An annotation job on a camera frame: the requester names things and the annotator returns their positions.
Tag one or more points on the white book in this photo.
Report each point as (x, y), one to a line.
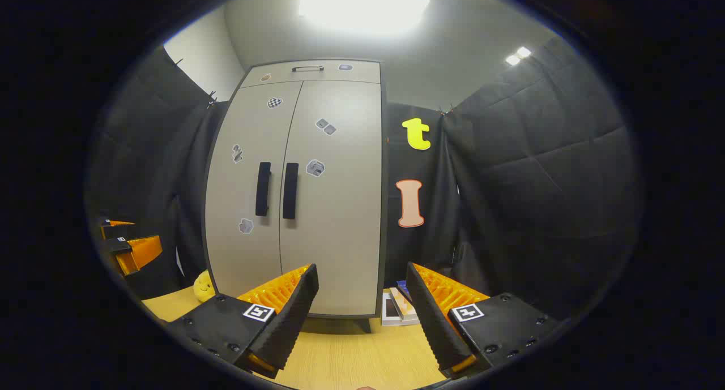
(388, 312)

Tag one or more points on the grey door with checkered sticker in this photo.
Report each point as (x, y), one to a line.
(235, 254)

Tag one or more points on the grey cabinet drawer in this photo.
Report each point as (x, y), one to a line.
(362, 73)

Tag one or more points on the beige book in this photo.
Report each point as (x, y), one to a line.
(405, 309)

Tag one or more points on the grey double-door shoe cabinet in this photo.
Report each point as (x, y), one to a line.
(362, 324)

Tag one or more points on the yellow plush toy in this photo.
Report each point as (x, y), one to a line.
(203, 287)

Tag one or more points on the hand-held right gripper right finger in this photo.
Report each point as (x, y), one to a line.
(433, 322)

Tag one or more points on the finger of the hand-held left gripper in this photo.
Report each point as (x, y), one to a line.
(112, 227)
(139, 251)

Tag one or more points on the small ceiling spotlight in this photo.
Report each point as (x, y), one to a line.
(524, 52)
(512, 60)

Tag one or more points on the grey door with box sticker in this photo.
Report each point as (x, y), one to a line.
(340, 220)

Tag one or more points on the large ceiling light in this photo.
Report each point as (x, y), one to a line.
(362, 8)

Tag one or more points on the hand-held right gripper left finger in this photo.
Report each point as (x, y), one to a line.
(289, 322)

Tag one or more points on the black backdrop cloth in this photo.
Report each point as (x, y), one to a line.
(538, 180)

